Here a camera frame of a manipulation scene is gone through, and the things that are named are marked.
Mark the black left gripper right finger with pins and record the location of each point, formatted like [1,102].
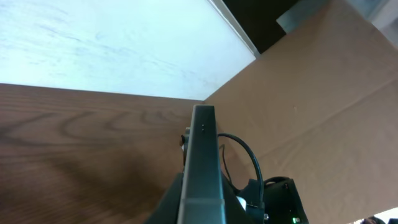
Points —
[234,212]

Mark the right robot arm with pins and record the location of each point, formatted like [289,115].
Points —
[280,203]

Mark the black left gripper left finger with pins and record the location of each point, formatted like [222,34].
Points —
[167,210]

